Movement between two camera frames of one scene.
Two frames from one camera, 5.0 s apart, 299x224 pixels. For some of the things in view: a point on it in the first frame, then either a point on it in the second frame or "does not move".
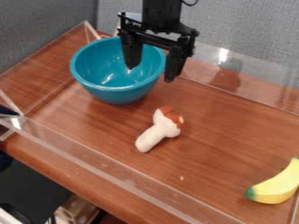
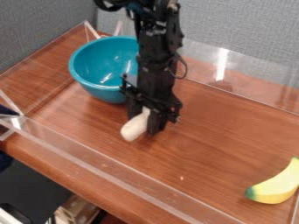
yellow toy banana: (277, 189) does not move
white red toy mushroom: (165, 126) -> (134, 129)
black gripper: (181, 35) -> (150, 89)
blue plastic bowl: (106, 80) does not move
